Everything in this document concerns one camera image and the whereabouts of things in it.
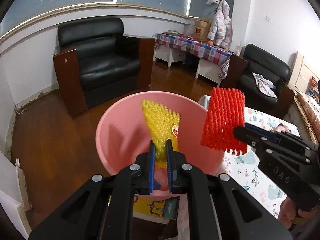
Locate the colourful patterned pillow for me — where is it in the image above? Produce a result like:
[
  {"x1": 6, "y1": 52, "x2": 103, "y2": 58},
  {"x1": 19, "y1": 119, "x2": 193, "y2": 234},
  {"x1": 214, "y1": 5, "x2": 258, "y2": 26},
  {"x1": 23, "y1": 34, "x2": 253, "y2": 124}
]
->
[{"x1": 309, "y1": 76, "x2": 320, "y2": 98}]

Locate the checked tablecloth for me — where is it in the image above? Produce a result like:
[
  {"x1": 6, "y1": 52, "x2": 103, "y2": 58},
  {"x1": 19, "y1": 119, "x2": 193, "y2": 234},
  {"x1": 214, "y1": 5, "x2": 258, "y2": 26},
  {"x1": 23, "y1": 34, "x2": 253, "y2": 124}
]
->
[{"x1": 154, "y1": 32, "x2": 232, "y2": 80}]

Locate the crumpled pale clothing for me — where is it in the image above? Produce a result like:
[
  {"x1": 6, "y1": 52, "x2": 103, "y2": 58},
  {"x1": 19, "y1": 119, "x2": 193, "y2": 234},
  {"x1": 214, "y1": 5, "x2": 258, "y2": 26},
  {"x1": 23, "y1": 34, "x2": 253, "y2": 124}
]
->
[{"x1": 252, "y1": 72, "x2": 277, "y2": 97}]

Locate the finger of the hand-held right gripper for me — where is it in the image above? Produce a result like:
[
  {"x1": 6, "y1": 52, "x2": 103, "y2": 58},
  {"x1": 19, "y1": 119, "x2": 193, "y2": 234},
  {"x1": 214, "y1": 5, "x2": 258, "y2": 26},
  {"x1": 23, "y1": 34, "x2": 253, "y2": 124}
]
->
[
  {"x1": 244, "y1": 122, "x2": 284, "y2": 140},
  {"x1": 234, "y1": 126, "x2": 275, "y2": 155}
]

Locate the white cabinet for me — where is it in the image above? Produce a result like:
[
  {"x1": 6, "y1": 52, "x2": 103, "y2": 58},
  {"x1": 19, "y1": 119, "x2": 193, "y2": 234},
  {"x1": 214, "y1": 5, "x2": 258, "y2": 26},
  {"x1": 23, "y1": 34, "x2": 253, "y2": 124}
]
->
[{"x1": 0, "y1": 151, "x2": 33, "y2": 240}]

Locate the cardboard box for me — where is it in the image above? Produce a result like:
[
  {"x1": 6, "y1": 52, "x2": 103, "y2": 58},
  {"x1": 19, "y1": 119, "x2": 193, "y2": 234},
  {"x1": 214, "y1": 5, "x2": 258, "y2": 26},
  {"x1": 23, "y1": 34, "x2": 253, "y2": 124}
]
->
[{"x1": 192, "y1": 18, "x2": 212, "y2": 42}]

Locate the bed with brown blanket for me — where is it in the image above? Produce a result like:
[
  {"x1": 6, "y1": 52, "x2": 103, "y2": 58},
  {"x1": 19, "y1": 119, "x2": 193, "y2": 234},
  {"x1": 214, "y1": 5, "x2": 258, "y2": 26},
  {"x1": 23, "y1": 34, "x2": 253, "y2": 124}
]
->
[{"x1": 294, "y1": 93, "x2": 319, "y2": 142}]

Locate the large black leather armchair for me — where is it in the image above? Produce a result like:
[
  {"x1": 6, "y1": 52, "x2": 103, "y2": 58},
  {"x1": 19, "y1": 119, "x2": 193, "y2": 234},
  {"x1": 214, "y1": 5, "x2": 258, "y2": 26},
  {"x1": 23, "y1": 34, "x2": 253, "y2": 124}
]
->
[{"x1": 53, "y1": 16, "x2": 155, "y2": 117}]

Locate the floral animal print tablecloth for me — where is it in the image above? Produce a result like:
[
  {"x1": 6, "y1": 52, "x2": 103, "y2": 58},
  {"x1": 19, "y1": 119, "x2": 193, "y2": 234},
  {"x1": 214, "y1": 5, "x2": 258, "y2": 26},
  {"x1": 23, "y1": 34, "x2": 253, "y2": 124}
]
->
[{"x1": 197, "y1": 95, "x2": 300, "y2": 230}]

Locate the pink plastic bucket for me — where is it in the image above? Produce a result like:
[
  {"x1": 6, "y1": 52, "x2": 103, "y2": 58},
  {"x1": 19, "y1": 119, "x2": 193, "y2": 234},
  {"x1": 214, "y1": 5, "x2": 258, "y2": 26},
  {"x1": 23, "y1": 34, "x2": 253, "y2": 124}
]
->
[{"x1": 96, "y1": 91, "x2": 227, "y2": 203}]

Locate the white table base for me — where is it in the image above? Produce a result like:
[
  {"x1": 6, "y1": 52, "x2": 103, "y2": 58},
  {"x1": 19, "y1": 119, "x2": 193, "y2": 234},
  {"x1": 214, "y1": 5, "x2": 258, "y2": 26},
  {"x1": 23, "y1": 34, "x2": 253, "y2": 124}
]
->
[
  {"x1": 154, "y1": 45, "x2": 187, "y2": 67},
  {"x1": 195, "y1": 57, "x2": 224, "y2": 84}
]

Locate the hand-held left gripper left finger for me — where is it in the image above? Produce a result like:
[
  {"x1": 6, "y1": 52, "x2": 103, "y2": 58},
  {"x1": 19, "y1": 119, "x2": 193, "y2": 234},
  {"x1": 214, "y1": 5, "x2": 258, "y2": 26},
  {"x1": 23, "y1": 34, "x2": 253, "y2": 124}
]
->
[{"x1": 29, "y1": 140, "x2": 156, "y2": 240}]

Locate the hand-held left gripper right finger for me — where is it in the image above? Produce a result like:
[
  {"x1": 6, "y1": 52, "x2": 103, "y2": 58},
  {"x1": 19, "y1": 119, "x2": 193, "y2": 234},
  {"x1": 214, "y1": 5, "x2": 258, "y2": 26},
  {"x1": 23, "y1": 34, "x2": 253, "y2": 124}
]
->
[{"x1": 166, "y1": 139, "x2": 293, "y2": 240}]

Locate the person's right hand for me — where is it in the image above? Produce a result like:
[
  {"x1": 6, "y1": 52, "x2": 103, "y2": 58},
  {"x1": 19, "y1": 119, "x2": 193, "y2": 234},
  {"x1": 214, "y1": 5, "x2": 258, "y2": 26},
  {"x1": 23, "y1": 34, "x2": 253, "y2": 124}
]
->
[{"x1": 279, "y1": 196, "x2": 316, "y2": 230}]

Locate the yellow foam fruit net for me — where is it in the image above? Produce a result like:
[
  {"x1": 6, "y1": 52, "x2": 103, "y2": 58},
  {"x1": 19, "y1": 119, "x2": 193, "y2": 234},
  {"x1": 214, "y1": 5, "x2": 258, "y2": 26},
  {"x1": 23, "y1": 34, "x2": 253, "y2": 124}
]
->
[{"x1": 141, "y1": 99, "x2": 181, "y2": 169}]

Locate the yellow picture book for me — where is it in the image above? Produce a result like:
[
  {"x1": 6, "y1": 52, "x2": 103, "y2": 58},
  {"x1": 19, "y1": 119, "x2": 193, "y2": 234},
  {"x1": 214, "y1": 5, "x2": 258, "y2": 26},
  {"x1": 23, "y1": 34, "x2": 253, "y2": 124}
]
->
[{"x1": 132, "y1": 194, "x2": 181, "y2": 224}]

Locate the hanging floral padded jacket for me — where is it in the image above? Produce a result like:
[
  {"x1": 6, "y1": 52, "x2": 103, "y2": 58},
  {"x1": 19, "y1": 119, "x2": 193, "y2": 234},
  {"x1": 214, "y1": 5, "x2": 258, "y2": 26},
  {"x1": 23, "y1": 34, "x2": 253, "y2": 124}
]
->
[{"x1": 207, "y1": 0, "x2": 233, "y2": 48}]

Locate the pink dotted quilt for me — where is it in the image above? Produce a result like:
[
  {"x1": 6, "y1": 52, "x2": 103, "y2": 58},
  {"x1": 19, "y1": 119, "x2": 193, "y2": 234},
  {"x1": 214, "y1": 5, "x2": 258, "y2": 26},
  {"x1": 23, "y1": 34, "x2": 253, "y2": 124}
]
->
[{"x1": 300, "y1": 92, "x2": 320, "y2": 130}]

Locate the small black leather armchair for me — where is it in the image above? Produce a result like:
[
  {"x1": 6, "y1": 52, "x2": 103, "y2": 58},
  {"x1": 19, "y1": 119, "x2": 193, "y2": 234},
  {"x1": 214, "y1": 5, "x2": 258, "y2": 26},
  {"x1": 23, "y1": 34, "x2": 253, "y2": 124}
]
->
[{"x1": 226, "y1": 44, "x2": 295, "y2": 118}]

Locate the red foam fruit net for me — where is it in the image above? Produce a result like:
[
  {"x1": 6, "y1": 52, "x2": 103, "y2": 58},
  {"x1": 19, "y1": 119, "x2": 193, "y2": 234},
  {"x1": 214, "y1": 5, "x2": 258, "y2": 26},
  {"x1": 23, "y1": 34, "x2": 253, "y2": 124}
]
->
[{"x1": 201, "y1": 87, "x2": 248, "y2": 155}]

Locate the cream bed headboard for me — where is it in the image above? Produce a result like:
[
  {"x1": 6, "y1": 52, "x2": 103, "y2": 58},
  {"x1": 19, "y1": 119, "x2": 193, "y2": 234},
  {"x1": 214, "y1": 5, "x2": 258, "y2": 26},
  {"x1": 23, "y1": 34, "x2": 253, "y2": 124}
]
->
[{"x1": 287, "y1": 51, "x2": 320, "y2": 93}]

